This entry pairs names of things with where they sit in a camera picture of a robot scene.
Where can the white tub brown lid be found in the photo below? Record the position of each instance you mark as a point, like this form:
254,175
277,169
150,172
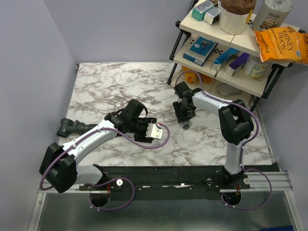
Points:
234,15

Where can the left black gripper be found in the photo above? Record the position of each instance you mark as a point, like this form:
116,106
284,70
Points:
142,138

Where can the purple white carton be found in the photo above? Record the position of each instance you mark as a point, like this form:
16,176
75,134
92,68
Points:
237,64

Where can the silver small box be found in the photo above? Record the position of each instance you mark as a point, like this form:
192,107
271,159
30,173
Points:
211,16

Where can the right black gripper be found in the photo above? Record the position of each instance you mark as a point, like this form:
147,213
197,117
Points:
180,114

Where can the blue white carton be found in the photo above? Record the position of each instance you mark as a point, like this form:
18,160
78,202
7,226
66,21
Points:
223,58

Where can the blue product box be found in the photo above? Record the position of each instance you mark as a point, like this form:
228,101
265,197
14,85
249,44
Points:
199,51

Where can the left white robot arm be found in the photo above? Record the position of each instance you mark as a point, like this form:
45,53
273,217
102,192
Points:
60,163

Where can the orange honey dijon chip bag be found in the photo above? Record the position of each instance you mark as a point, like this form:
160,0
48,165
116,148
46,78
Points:
283,44

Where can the teal green box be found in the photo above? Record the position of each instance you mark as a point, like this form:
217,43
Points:
198,12

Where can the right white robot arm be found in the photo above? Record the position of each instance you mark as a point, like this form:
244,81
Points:
235,120

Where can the aluminium frame rail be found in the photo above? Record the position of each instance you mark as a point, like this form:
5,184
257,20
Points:
253,182

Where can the clear plastic pipe fitting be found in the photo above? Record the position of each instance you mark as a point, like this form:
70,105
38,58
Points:
186,125

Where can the orange snack bag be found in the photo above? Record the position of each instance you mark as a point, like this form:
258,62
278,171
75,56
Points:
191,77

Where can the grey cylindrical canister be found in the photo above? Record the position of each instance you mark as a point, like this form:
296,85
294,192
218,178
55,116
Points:
272,14

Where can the white round container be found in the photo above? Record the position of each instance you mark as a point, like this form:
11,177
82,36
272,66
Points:
254,67

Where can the grey T pipe fitting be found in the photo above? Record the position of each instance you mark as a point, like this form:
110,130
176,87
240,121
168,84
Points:
68,127

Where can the cream tiered shelf rack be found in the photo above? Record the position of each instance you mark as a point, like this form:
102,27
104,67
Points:
231,61

